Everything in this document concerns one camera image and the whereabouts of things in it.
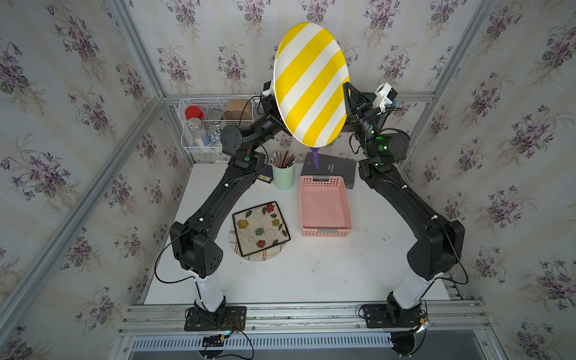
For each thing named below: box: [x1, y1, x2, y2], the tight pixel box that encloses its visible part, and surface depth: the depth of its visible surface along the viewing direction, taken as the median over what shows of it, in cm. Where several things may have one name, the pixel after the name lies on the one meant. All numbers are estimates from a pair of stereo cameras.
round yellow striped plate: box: [273, 21, 351, 148], surface depth 49 cm
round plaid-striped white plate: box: [228, 227, 285, 262], surface depth 90 cm
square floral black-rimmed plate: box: [232, 201, 291, 257], surface depth 95 cm
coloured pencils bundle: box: [270, 150, 296, 168], surface depth 104 cm
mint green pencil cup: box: [272, 162, 296, 191], surface depth 107 cm
